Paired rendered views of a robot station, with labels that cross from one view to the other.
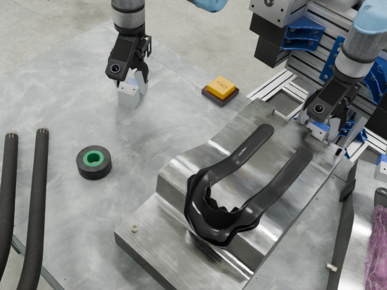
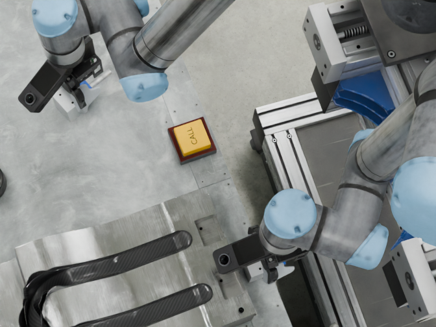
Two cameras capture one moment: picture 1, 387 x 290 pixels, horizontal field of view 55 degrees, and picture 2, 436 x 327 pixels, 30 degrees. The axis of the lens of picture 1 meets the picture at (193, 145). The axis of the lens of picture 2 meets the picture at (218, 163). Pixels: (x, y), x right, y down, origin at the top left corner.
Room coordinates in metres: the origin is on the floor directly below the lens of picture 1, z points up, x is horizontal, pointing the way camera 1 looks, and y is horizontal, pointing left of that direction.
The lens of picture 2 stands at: (0.31, -0.37, 2.39)
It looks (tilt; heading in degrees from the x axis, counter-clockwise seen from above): 71 degrees down; 26
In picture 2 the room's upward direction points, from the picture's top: 9 degrees clockwise
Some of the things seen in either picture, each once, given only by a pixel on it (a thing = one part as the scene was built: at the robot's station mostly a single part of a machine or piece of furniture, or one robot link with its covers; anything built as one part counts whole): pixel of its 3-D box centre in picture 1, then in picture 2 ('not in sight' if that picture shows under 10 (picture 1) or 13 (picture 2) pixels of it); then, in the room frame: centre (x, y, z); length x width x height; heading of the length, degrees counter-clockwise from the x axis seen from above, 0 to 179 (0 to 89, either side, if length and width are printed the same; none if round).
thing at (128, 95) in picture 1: (136, 85); (85, 89); (0.78, 0.18, 0.83); 0.13 x 0.05 x 0.05; 167
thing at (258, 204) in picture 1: (251, 175); (112, 294); (0.46, -0.13, 0.92); 0.35 x 0.16 x 0.09; 145
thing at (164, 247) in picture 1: (239, 189); (104, 296); (0.45, -0.11, 0.87); 0.50 x 0.26 x 0.14; 145
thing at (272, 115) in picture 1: (277, 122); (209, 231); (0.66, -0.20, 0.87); 0.05 x 0.05 x 0.04; 55
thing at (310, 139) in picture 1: (314, 145); (230, 284); (0.60, -0.29, 0.87); 0.05 x 0.05 x 0.04; 55
